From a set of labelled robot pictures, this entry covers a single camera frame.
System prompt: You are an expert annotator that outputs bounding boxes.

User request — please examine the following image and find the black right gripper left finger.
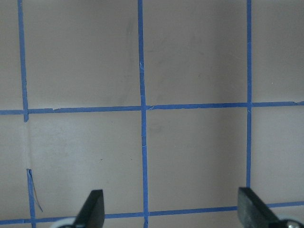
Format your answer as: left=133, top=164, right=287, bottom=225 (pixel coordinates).
left=75, top=190, right=105, bottom=228

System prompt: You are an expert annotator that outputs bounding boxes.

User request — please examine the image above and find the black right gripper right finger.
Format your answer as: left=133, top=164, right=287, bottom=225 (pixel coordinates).
left=238, top=187, right=282, bottom=228

